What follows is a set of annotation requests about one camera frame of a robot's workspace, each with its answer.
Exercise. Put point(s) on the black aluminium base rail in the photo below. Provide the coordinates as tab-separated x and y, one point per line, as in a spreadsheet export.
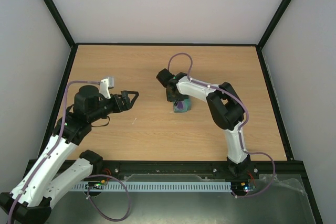
206	169

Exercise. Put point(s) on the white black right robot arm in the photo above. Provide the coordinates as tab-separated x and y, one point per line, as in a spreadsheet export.
226	109

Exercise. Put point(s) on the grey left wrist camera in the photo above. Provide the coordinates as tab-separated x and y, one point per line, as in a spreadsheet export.
105	85

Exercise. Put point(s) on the light blue slotted cable duct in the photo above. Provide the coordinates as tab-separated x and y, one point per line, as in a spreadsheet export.
210	187

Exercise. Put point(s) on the black enclosure frame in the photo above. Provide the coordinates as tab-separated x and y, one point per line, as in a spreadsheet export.
266	75

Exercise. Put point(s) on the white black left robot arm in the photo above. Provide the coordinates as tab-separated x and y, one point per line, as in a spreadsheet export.
33	199

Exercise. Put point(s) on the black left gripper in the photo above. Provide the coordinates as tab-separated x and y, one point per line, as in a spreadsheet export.
124	98

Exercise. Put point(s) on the pink transparent sunglasses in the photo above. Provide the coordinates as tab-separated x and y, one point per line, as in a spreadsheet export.
178	105

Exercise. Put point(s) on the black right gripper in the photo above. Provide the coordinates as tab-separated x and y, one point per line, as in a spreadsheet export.
174	97

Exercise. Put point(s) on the grey glasses case green lining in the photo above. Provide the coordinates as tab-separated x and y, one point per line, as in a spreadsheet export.
187	106

